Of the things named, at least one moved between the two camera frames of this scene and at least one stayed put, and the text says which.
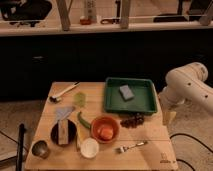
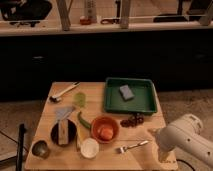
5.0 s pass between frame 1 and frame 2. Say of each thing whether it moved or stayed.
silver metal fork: stayed
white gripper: moved
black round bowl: stayed
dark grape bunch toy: stayed
